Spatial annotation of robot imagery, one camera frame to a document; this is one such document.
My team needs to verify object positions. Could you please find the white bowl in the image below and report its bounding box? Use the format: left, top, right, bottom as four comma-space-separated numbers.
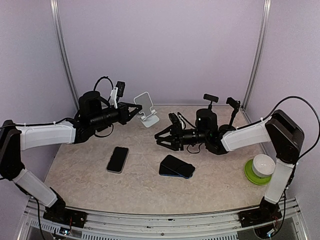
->
252, 154, 276, 178

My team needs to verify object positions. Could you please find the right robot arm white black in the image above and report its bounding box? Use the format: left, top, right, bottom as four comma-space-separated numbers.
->
154, 108, 305, 222

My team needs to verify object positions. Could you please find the black pole stand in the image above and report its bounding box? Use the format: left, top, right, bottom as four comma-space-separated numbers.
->
203, 93, 219, 110
219, 97, 241, 131

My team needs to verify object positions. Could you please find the aluminium frame post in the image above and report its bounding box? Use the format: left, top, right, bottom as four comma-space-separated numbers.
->
242, 0, 272, 111
50, 0, 79, 110

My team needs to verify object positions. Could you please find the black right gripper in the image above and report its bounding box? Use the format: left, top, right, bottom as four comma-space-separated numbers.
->
155, 122, 209, 151

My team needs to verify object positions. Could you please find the black pole stand right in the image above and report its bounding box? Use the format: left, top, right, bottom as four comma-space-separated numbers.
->
219, 97, 241, 131

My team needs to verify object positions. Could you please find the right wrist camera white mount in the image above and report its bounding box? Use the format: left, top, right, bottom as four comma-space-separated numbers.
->
168, 112, 186, 130

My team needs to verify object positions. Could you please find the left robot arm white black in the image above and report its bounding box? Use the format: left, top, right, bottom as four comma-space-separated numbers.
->
0, 88, 142, 223

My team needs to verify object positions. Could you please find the left aluminium frame post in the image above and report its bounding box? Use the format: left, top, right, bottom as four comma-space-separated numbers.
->
50, 0, 79, 110

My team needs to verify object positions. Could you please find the front aluminium rail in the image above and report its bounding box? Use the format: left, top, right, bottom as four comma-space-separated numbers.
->
16, 198, 310, 240

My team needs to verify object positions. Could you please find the black pole stand left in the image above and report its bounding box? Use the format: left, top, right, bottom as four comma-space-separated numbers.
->
203, 93, 219, 110

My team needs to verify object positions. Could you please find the black phone on top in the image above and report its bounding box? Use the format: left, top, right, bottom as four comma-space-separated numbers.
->
160, 155, 191, 169

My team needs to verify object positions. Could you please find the black phone silver case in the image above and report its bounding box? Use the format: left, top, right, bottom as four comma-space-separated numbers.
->
106, 146, 129, 174

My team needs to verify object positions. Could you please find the white folding phone stand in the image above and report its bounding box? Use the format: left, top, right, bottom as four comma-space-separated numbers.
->
133, 91, 160, 128

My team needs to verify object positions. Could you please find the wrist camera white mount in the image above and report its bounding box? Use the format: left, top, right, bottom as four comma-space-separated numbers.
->
108, 81, 126, 109
168, 112, 186, 130

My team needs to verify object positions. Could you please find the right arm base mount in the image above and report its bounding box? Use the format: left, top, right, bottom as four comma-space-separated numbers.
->
238, 208, 283, 228

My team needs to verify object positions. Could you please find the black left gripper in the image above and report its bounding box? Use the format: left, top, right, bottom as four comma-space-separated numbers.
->
90, 101, 142, 129

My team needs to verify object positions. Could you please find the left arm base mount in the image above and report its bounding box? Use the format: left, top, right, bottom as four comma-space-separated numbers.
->
43, 208, 88, 229

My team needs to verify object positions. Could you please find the right aluminium frame post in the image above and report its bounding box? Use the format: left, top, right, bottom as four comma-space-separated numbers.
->
242, 0, 272, 111

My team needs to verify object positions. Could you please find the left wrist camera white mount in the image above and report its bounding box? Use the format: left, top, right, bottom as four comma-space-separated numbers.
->
108, 81, 126, 109

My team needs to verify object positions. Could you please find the green plate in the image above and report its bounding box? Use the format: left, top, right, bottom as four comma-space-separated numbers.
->
244, 159, 272, 186

